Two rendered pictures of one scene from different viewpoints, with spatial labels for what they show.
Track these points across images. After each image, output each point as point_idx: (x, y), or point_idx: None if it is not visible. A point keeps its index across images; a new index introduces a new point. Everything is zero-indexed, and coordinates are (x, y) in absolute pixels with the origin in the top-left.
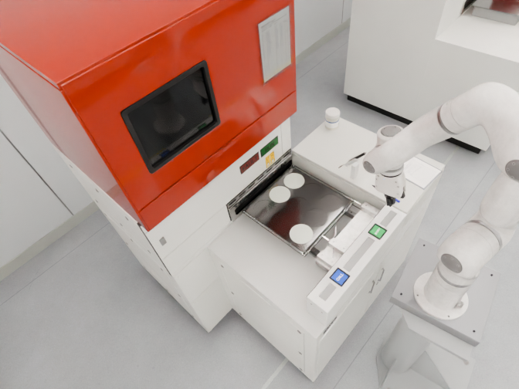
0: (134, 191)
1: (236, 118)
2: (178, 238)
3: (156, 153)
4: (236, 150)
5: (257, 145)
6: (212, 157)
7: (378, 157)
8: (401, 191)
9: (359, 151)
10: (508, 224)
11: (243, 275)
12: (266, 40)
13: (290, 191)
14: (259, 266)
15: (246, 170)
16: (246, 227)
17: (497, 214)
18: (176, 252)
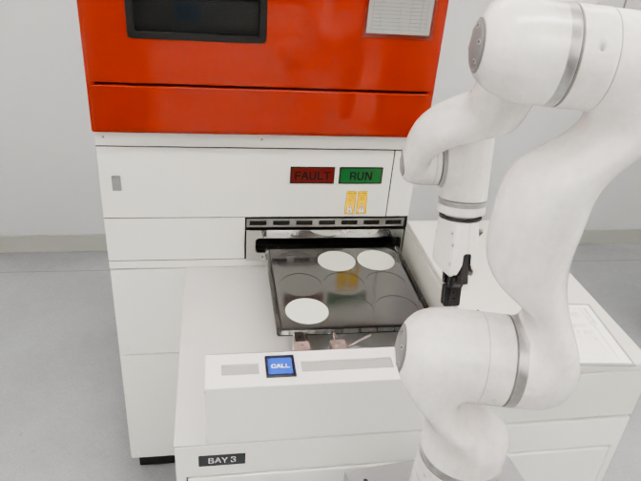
0: (95, 44)
1: (297, 57)
2: (142, 203)
3: (148, 14)
4: (282, 115)
5: (337, 154)
6: (236, 92)
7: (410, 133)
8: (459, 262)
9: None
10: (511, 274)
11: (186, 318)
12: None
13: (355, 265)
14: (217, 324)
15: (302, 184)
16: (258, 280)
17: (492, 233)
18: (131, 226)
